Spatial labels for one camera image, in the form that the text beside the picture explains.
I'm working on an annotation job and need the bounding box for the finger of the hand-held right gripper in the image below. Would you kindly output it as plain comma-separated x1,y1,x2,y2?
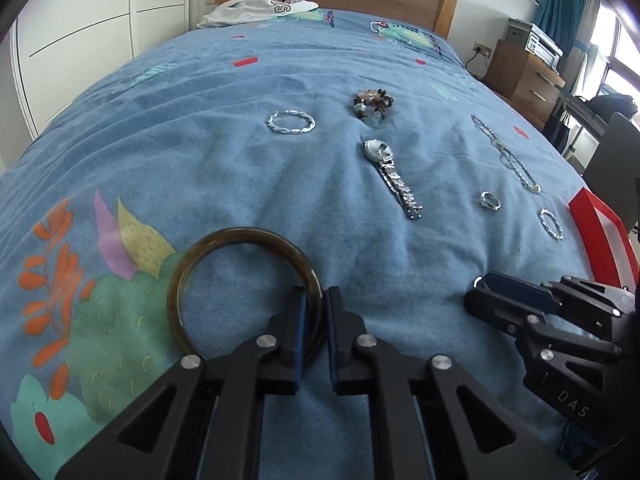
479,271,636,317
464,287,624,367

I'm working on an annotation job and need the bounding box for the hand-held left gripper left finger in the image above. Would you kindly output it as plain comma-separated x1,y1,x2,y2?
57,286,308,480

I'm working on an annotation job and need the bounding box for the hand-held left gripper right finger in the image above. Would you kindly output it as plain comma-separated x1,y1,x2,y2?
324,286,578,480

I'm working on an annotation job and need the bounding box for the small twisted silver bangle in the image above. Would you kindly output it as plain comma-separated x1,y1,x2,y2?
538,208,566,241

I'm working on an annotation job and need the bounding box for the silver chain necklace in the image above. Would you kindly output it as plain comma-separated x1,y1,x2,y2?
471,115,542,195

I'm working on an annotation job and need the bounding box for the red jewelry box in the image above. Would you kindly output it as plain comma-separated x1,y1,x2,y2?
567,187,640,288

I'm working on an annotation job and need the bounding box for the brown bangle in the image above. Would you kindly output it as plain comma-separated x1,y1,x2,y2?
167,227,322,363

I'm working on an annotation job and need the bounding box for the silver wristwatch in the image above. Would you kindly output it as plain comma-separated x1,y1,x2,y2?
363,139,423,221

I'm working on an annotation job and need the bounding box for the large twisted silver bangle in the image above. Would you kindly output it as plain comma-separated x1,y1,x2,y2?
266,109,317,136

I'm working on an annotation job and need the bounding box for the brown beaded bracelet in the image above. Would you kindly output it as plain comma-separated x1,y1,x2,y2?
351,88,396,125

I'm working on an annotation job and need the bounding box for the grey chair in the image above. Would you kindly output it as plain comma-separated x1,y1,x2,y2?
582,112,640,206

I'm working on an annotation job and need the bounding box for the grey desk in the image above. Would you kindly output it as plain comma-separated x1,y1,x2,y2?
550,91,613,161

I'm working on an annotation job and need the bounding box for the wooden drawer chest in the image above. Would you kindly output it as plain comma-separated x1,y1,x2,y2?
484,39,566,131

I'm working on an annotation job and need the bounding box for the dark backpack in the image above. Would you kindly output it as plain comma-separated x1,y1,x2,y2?
587,92,640,121

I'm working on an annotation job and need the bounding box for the printed blue blanket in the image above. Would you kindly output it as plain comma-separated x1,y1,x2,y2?
0,7,621,480

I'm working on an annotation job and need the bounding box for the grey printer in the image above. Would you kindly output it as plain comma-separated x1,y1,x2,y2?
504,17,563,68

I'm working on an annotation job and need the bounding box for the teal curtain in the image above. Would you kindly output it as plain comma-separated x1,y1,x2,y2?
537,0,601,96

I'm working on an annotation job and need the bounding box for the white garment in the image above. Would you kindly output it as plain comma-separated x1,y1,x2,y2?
196,0,321,29

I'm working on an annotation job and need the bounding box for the white wardrobe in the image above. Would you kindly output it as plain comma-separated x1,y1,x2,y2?
0,0,193,141

